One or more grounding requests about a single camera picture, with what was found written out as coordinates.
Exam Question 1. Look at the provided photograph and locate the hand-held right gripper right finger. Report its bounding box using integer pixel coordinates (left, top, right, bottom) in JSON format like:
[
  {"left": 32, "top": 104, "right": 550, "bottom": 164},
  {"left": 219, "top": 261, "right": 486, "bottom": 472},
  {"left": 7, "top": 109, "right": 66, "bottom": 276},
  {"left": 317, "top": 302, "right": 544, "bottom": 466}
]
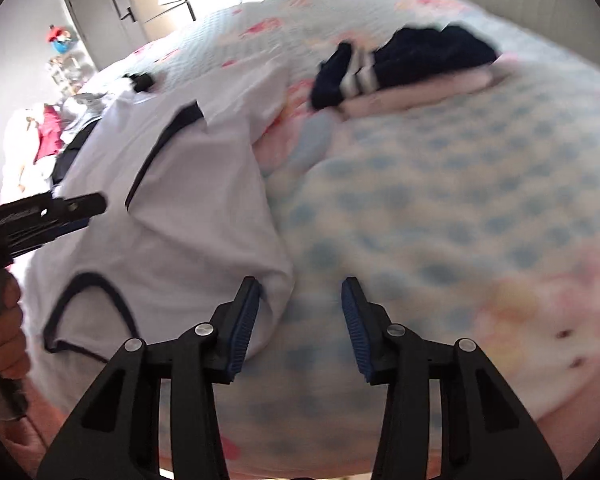
[{"left": 341, "top": 276, "right": 563, "bottom": 480}]

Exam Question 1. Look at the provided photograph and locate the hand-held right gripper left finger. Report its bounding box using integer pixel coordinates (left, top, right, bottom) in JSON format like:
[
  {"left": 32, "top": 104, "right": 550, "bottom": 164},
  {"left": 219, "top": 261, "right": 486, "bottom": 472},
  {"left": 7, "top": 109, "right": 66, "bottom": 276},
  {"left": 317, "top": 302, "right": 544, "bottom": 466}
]
[{"left": 37, "top": 276, "right": 263, "bottom": 480}]

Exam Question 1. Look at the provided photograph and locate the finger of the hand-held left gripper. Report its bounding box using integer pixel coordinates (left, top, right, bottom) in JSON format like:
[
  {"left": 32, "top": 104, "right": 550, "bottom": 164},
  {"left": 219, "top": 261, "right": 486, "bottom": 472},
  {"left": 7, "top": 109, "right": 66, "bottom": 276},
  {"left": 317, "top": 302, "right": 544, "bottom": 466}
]
[{"left": 50, "top": 192, "right": 109, "bottom": 234}]

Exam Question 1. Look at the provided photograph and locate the white shirt with navy trim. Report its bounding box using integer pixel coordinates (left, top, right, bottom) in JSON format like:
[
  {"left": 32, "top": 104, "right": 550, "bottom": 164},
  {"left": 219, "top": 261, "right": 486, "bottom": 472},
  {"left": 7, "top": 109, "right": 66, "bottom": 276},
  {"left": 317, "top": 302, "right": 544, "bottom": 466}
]
[{"left": 22, "top": 67, "right": 296, "bottom": 406}]

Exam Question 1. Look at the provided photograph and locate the person's left hand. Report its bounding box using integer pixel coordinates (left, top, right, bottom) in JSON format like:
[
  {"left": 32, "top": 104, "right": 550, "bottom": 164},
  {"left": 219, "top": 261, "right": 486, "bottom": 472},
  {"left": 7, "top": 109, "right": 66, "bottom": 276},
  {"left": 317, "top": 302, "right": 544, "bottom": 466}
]
[{"left": 0, "top": 275, "right": 32, "bottom": 381}]

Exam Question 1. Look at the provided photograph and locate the black garment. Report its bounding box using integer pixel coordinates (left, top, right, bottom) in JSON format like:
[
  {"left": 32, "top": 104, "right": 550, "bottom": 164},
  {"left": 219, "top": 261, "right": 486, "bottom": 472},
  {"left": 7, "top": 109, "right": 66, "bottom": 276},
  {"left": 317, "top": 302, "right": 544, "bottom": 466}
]
[{"left": 50, "top": 120, "right": 106, "bottom": 186}]

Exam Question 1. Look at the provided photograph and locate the cream garment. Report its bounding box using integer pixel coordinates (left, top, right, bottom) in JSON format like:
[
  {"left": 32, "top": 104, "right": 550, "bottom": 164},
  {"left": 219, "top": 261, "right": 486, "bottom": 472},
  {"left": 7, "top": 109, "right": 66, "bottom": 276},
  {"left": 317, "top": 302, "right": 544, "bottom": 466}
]
[{"left": 2, "top": 107, "right": 48, "bottom": 196}]

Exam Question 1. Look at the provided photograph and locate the light printed garment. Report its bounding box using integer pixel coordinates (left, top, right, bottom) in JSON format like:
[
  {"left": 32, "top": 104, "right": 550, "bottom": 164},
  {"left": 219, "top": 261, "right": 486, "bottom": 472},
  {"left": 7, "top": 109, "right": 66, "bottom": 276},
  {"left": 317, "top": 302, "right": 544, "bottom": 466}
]
[{"left": 60, "top": 91, "right": 131, "bottom": 131}]

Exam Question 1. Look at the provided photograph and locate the small black cloth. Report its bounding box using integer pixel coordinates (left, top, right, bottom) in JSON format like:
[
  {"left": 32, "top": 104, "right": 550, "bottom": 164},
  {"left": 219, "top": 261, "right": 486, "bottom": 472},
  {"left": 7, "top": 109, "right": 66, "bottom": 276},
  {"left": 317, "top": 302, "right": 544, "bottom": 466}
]
[{"left": 125, "top": 74, "right": 156, "bottom": 93}]

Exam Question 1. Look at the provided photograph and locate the blue checkered cartoon bedspread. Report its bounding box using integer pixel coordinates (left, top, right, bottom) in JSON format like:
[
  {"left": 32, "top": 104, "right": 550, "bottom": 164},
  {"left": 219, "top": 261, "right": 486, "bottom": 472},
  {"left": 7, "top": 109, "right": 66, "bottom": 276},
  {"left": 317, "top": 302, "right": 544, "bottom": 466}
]
[{"left": 25, "top": 0, "right": 600, "bottom": 480}]

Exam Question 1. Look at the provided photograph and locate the red and blue toy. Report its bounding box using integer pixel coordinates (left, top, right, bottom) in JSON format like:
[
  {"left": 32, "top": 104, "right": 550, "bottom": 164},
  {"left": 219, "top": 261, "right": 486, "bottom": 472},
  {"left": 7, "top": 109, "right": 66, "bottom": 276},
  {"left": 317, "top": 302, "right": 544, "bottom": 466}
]
[{"left": 45, "top": 25, "right": 77, "bottom": 56}]

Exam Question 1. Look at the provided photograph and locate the grey door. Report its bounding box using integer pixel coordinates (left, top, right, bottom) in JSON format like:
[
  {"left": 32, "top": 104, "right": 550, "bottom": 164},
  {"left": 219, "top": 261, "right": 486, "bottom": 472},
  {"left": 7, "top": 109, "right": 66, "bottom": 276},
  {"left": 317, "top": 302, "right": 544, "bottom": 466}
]
[{"left": 62, "top": 0, "right": 148, "bottom": 71}]

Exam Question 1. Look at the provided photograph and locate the pink fluffy cloth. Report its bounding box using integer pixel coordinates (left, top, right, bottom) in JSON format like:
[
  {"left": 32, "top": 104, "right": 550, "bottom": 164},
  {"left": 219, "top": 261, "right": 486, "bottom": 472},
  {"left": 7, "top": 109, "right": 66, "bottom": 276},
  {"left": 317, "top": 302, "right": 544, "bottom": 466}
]
[{"left": 0, "top": 390, "right": 76, "bottom": 466}]

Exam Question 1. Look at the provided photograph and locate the beige refrigerator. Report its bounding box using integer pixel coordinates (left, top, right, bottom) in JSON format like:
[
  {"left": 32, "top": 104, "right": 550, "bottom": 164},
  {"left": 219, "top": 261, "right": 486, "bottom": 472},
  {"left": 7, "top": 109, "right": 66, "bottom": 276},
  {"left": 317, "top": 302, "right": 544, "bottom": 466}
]
[{"left": 127, "top": 0, "right": 197, "bottom": 43}]

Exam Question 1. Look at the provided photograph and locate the pale pink folded garment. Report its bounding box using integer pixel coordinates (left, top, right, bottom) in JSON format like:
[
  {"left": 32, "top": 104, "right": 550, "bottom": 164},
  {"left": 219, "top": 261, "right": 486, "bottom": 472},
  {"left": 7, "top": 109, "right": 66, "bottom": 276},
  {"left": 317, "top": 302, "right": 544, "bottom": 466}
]
[{"left": 340, "top": 67, "right": 511, "bottom": 121}]

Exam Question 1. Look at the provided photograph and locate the navy striped folded garment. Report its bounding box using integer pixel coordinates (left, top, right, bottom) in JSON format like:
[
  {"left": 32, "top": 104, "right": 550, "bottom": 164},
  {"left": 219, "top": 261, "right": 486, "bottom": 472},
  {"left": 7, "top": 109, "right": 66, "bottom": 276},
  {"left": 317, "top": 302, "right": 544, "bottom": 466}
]
[{"left": 312, "top": 25, "right": 501, "bottom": 111}]

